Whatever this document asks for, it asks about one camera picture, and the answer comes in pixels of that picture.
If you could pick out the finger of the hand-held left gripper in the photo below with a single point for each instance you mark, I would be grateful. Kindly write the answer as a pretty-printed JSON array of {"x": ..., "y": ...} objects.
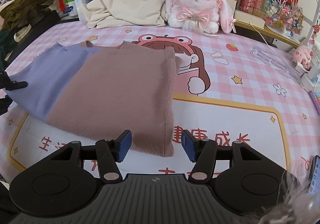
[
  {"x": 6, "y": 105},
  {"x": 12, "y": 85}
]

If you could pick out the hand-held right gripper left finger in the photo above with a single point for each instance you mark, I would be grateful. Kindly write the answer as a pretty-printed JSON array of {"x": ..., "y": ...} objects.
[{"x": 125, "y": 145}]

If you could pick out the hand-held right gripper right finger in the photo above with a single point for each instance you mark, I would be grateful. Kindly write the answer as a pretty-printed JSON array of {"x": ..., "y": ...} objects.
[{"x": 189, "y": 146}]

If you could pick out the pink and purple knit sweater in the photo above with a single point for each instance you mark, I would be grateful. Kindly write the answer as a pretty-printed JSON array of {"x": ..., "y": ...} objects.
[{"x": 112, "y": 89}]

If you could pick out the dark green garment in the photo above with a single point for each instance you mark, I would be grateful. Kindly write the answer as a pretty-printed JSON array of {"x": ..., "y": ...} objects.
[{"x": 6, "y": 46}]

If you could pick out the cream wristwatch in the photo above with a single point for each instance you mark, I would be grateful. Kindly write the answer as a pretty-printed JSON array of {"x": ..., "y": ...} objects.
[{"x": 21, "y": 33}]

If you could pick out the black bag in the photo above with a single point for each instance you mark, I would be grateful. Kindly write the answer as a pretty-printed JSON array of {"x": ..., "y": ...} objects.
[{"x": 47, "y": 24}]

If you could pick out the dark grey hat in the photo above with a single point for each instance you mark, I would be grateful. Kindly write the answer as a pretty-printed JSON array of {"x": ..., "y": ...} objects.
[{"x": 43, "y": 18}]

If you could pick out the olive green garment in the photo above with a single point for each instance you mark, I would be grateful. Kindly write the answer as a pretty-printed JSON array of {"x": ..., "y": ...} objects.
[{"x": 25, "y": 7}]

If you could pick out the white can with green lid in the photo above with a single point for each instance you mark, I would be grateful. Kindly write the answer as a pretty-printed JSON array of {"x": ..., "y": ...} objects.
[{"x": 71, "y": 8}]

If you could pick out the smartphone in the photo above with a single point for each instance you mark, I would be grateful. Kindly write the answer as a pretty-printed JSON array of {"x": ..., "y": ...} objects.
[{"x": 315, "y": 176}]

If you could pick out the cream t-shirt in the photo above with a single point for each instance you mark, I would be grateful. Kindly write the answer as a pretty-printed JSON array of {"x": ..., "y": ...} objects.
[{"x": 130, "y": 7}]

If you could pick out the white rabbit plush toy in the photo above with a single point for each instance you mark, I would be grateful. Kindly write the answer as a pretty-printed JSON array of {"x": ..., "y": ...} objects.
[{"x": 195, "y": 7}]

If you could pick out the pink pig plush toy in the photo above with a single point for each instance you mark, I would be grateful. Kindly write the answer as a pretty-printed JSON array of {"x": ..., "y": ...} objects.
[{"x": 302, "y": 55}]

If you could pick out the colourful bead flower ornament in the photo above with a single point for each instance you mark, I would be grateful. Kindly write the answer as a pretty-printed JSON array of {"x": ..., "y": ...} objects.
[{"x": 285, "y": 14}]

